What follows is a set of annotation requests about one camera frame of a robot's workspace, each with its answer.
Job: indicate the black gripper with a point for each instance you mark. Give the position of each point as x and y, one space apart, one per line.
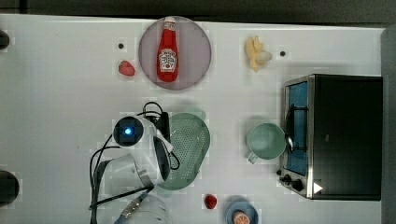
161 123

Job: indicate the green plastic strainer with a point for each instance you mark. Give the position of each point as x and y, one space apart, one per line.
190 138

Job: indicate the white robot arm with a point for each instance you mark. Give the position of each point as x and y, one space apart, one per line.
121 187

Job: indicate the pink toy strawberry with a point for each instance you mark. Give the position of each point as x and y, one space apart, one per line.
126 69

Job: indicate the red plush ketchup bottle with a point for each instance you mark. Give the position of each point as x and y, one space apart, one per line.
167 56

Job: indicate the purple round plate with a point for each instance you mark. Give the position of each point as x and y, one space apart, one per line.
194 53

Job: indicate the dark red toy strawberry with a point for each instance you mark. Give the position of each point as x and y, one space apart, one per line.
210 201

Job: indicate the green plastic mug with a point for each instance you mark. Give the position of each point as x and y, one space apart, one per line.
266 141

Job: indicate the plush peeled banana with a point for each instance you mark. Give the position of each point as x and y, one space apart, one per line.
257 55

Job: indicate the blue bowl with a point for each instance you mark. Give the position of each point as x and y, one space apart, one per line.
239 209

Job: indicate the toy orange slice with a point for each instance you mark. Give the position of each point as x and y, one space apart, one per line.
240 218

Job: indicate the black toaster oven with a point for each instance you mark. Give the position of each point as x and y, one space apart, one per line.
334 128

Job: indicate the black cylinder post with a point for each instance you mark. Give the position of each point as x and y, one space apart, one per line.
4 40

